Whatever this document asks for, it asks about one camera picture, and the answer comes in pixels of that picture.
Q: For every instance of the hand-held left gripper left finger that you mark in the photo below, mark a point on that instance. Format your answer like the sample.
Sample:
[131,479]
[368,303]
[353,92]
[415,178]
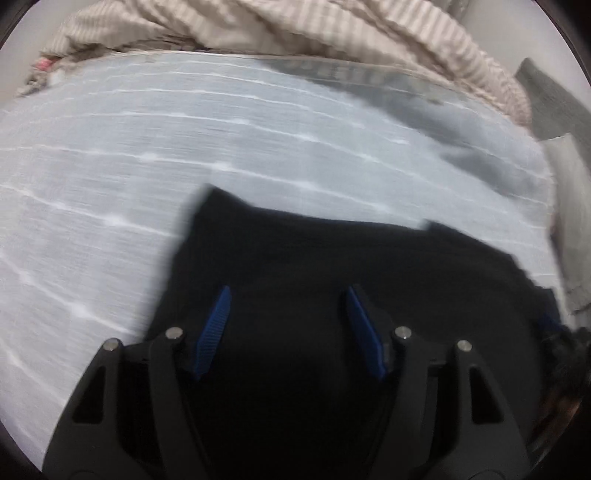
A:
[213,332]

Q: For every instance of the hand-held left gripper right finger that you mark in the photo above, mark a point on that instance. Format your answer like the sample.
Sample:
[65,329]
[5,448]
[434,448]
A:
[364,332]

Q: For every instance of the black jacket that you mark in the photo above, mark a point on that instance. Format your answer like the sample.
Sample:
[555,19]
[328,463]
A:
[314,277]

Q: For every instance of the grey checked blanket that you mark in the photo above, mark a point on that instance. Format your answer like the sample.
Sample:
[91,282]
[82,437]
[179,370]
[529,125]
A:
[184,152]

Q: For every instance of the grey pillow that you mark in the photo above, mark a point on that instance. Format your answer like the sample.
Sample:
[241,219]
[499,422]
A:
[572,217]

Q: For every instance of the grey quilted cushion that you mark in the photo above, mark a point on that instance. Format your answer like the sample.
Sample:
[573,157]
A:
[554,97]

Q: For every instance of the striped duvet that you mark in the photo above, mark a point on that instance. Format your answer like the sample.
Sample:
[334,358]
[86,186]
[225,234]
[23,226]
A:
[300,27]

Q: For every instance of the floral bed sheet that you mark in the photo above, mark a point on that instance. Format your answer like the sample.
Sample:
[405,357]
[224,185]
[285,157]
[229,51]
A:
[44,67]

